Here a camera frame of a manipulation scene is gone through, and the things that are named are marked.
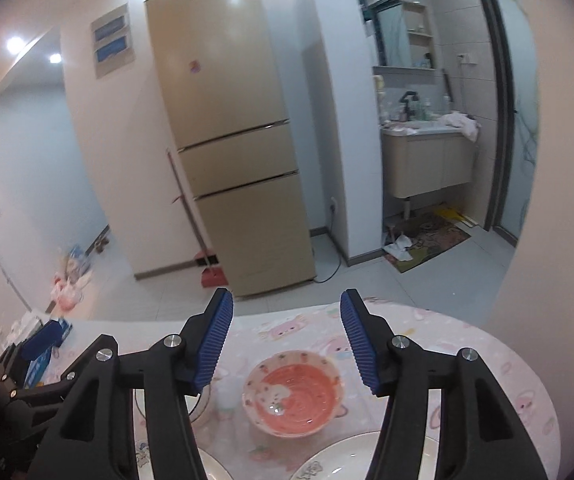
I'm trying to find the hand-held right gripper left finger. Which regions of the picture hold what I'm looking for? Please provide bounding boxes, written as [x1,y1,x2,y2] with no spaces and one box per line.
[27,288,234,480]

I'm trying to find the yellow flat object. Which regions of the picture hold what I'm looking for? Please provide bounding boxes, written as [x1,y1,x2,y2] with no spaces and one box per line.
[439,206,476,229]

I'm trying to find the blue white package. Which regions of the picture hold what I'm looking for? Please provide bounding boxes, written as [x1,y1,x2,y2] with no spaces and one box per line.
[64,244,94,274]

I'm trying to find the patterned floor mat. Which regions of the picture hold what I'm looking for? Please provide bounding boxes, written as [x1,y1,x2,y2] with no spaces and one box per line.
[384,212,472,274]

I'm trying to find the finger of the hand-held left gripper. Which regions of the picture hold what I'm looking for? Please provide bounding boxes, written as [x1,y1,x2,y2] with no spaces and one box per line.
[0,345,95,411]

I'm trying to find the beige three-door fridge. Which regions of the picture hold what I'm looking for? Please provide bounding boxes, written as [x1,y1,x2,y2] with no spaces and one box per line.
[143,0,318,298]

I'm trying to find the pink plastic bag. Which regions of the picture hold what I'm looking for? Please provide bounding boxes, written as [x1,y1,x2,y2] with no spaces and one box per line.
[48,270,89,314]

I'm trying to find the bathroom mirror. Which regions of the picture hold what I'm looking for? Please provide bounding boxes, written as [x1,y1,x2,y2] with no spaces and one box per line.
[357,0,413,67]

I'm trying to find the blue box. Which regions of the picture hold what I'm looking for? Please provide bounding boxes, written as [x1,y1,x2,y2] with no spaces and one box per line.
[21,317,74,387]

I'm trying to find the long handled broom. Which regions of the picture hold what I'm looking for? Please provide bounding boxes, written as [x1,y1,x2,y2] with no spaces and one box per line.
[166,147,220,267]

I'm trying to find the white crumpled tissue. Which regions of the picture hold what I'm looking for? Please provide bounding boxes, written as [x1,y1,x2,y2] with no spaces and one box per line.
[384,234,414,262]

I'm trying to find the black power cable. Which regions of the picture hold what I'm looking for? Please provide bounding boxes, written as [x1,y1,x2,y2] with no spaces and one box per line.
[312,210,344,284]

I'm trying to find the pink crumpled cloth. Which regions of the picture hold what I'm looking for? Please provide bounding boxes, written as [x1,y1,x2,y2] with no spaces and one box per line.
[439,112,482,142]

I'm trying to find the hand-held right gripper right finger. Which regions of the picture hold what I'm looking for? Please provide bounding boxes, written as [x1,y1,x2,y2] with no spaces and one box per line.
[339,288,550,480]

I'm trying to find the beige open shelf cabinet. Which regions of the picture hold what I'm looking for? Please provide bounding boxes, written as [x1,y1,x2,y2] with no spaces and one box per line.
[402,1,438,70]

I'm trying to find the pink cartoon print tablecloth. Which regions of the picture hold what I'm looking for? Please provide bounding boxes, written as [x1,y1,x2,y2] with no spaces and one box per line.
[57,297,561,480]

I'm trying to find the beige ceramic bowl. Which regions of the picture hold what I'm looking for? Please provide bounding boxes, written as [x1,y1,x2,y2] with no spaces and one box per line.
[134,384,214,428]

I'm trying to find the pink rabbit print bowl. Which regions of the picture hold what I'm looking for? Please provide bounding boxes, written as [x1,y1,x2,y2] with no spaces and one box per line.
[241,350,343,435]

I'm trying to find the red dustpan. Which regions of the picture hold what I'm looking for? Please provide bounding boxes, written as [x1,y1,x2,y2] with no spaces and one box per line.
[194,247,228,289]

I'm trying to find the grey wall panel box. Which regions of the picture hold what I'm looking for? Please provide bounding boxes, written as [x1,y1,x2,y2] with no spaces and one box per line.
[90,2,134,79]

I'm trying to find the white cartoon print plate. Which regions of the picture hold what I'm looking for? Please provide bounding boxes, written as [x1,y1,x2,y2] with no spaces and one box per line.
[289,431,385,480]
[194,447,230,480]

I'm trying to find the beige vanity cabinet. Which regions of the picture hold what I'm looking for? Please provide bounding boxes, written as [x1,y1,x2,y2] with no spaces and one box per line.
[380,127,476,198]

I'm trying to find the black faucet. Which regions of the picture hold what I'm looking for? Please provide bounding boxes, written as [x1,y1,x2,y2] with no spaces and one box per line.
[399,91,421,122]

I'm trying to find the dark door frame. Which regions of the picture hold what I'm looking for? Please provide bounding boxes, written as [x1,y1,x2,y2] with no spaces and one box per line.
[468,0,524,247]

